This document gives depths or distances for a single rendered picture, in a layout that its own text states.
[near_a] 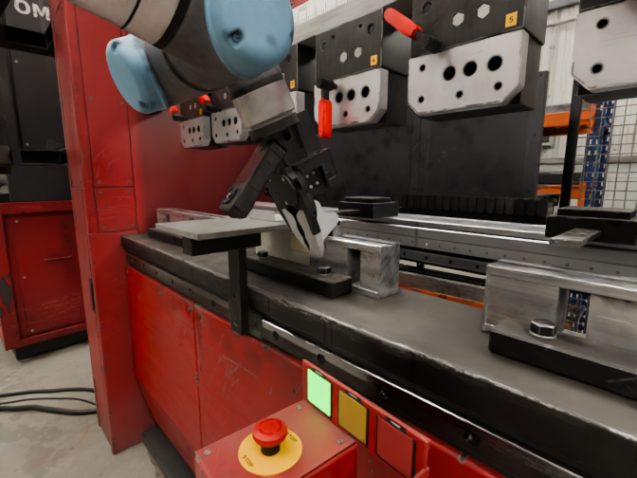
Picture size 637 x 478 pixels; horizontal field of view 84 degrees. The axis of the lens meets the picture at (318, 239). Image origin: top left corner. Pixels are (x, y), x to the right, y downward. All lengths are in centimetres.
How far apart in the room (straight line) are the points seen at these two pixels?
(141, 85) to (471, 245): 67
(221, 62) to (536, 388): 42
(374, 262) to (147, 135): 113
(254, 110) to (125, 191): 108
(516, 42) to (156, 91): 40
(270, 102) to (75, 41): 113
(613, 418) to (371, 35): 56
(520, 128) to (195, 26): 89
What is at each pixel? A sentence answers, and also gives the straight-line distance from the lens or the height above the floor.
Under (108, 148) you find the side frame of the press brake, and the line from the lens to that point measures 150.
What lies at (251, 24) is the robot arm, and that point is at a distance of 31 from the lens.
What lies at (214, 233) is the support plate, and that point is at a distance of 59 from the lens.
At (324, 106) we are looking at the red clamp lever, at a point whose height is 120.
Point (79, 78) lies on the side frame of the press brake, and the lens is 152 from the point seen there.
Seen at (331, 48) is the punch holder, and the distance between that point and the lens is 70.
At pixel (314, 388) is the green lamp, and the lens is 51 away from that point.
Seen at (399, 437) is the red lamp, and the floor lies 83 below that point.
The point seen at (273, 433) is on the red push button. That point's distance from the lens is 45.
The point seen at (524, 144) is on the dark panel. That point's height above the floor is 117.
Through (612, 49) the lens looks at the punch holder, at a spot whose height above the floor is 121.
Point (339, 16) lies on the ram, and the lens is 71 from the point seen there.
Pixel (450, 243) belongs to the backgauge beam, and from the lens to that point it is 84.
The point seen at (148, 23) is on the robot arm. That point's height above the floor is 119.
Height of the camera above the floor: 109
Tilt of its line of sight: 10 degrees down
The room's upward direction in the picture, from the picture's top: straight up
